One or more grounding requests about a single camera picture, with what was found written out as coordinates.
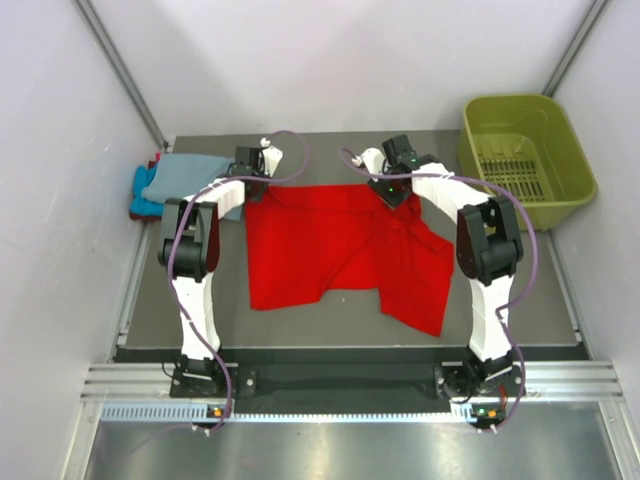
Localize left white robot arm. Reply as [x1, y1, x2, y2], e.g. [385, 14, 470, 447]
[158, 138, 283, 398]

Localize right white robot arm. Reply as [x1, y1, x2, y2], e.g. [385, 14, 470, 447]
[353, 135, 523, 400]

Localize grey-blue folded t shirt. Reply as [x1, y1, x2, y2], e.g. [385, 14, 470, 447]
[129, 153, 234, 220]

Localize bright blue folded t shirt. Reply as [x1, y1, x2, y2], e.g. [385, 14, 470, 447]
[129, 164, 166, 219]

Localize green plastic basket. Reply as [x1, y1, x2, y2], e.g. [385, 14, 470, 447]
[457, 94, 598, 231]

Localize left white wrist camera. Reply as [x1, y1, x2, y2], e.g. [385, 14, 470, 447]
[260, 137, 283, 177]

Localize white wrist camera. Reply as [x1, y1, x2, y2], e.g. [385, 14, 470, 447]
[351, 148, 386, 176]
[260, 137, 283, 177]

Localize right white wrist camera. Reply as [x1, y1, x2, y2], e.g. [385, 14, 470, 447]
[351, 148, 386, 176]

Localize white slotted cable duct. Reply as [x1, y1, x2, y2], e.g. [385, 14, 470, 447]
[100, 402, 500, 426]

